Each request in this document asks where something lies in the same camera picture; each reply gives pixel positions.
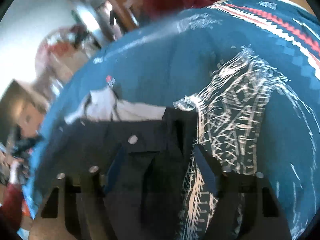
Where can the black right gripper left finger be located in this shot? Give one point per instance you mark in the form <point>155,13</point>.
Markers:
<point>74,206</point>

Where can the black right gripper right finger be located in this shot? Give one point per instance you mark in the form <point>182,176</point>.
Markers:
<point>247,207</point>

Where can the navy work jacket grey collar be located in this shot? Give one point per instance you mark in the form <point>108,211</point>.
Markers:
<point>144,185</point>

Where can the wooden drawer dresser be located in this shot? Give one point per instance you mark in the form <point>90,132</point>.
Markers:
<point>30,120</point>

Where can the black television screen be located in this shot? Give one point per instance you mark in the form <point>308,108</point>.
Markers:
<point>12,104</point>

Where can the blue patterned bed sheet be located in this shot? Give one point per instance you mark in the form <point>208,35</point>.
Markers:
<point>250,70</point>

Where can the upper cardboard box red print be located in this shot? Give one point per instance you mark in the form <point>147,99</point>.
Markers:
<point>60,52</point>

